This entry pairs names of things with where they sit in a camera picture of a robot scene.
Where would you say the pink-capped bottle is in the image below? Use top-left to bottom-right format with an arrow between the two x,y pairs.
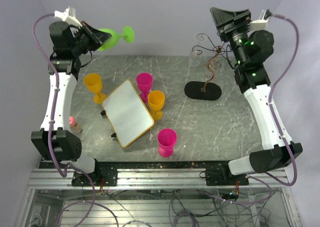
69,116 -> 82,134

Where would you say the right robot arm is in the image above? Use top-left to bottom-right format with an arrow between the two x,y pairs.
210,7 -> 303,186

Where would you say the yellow-framed whiteboard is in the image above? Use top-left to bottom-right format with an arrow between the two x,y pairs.
102,79 -> 155,148

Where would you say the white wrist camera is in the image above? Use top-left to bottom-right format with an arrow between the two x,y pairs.
54,7 -> 83,28
249,9 -> 272,32

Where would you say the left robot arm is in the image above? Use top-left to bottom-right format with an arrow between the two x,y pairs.
30,21 -> 112,186

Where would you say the green wine glass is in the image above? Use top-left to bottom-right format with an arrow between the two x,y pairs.
97,26 -> 135,52

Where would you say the copper wire glass rack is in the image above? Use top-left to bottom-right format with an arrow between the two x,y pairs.
184,33 -> 222,101

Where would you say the orange wine glass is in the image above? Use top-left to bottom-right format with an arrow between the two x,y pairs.
83,73 -> 107,104
147,90 -> 166,121

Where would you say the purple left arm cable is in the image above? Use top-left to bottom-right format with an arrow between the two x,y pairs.
32,13 -> 118,225

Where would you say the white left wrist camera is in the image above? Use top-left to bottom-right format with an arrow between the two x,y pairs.
54,7 -> 83,28

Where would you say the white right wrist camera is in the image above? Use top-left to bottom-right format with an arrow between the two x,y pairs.
249,9 -> 272,32

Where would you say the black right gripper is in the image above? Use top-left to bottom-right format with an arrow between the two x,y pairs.
210,7 -> 253,67

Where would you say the pink wine glass front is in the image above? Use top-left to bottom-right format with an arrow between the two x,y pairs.
157,128 -> 178,158

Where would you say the pink wine glass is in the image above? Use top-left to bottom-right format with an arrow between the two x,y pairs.
157,128 -> 178,158
136,72 -> 153,103

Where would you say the aluminium mounting rail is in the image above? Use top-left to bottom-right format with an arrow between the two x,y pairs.
27,168 -> 291,190

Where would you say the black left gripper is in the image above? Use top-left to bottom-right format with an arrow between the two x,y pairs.
72,21 -> 113,56

